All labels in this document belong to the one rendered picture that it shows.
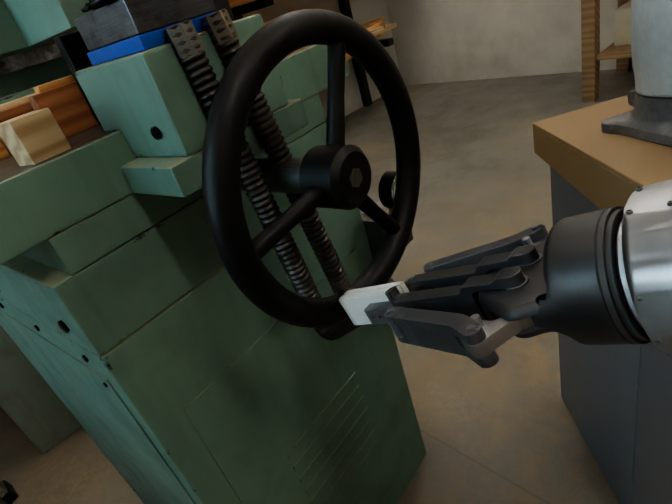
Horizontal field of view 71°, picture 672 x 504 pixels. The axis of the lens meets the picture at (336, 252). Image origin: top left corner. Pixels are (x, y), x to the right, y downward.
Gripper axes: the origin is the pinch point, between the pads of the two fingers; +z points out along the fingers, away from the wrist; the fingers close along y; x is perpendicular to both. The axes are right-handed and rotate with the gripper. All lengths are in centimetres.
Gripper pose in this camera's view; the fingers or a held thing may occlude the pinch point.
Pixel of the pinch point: (377, 304)
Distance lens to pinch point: 40.6
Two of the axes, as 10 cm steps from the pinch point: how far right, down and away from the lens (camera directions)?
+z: -6.3, 1.7, 7.6
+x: 5.1, 8.3, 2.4
